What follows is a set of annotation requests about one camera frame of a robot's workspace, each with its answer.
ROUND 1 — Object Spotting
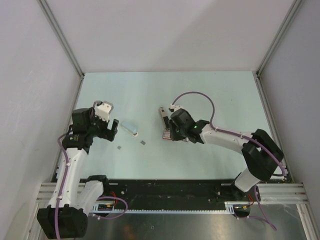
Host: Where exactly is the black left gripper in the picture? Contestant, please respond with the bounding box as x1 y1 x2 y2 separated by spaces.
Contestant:
87 108 119 141

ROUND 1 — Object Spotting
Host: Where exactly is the red white staple box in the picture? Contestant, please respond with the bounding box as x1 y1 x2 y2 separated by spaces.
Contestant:
162 130 189 143

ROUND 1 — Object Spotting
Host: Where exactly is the beige and black stapler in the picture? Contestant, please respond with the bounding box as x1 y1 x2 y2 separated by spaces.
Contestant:
159 107 170 131

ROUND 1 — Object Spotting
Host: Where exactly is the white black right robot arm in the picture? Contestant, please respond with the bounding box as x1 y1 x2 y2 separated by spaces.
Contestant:
169 105 286 201

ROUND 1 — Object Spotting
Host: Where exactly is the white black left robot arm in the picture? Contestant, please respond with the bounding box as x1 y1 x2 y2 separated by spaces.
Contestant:
36 101 119 240

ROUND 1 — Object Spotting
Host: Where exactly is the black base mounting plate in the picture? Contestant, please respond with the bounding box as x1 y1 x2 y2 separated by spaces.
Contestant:
102 179 260 202

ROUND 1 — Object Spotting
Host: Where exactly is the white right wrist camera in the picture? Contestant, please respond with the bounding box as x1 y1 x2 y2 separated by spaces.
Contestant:
168 104 183 113

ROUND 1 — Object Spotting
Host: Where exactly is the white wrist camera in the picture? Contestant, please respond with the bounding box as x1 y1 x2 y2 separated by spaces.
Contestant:
168 104 183 113
93 100 114 123

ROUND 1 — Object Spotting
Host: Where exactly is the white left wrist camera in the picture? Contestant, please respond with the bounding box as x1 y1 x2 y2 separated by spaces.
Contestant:
93 100 114 123

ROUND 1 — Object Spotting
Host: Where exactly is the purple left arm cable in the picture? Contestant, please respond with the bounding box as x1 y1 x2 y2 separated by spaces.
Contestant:
54 101 129 240

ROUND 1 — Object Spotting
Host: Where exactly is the grey slotted cable duct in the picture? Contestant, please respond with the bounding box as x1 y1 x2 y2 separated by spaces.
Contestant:
91 202 250 215

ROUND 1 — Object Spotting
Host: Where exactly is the aluminium frame rail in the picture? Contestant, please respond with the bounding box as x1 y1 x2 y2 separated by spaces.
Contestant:
36 182 309 204

